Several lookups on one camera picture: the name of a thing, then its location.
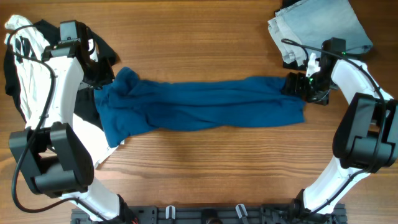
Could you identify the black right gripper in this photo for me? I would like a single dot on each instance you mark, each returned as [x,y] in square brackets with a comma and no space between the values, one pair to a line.
[302,86]

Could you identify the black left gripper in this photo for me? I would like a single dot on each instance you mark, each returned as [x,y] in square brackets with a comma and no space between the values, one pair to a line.
[109,76]

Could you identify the blue polo shirt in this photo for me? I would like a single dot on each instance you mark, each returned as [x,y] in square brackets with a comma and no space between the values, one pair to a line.
[132,106]

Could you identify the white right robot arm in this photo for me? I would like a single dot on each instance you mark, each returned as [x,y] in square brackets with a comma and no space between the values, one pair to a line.
[364,142]

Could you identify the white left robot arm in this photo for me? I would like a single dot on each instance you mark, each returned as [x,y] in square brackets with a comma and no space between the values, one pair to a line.
[54,152]

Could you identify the black folded garment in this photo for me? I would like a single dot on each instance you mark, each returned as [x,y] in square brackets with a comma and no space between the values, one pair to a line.
[289,65]

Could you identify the black t-shirt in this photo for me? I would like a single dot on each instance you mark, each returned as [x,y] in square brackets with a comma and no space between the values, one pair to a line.
[85,104]

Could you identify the light blue folded jeans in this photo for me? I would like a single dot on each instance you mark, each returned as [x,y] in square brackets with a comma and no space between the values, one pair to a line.
[317,25]

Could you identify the white t-shirt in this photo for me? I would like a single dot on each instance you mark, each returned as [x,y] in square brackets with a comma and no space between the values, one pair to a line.
[34,81]

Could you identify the black aluminium rail frame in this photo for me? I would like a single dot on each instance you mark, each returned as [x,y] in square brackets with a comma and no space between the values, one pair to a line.
[266,214]

